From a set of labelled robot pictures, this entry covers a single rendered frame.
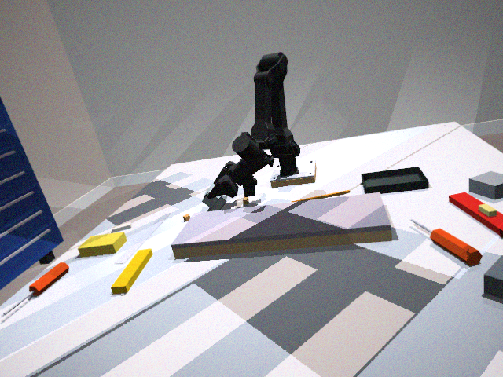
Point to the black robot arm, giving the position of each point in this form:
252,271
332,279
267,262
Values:
275,135

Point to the red flat bar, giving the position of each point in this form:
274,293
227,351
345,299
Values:
487,215

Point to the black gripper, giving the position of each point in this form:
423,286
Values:
231,173

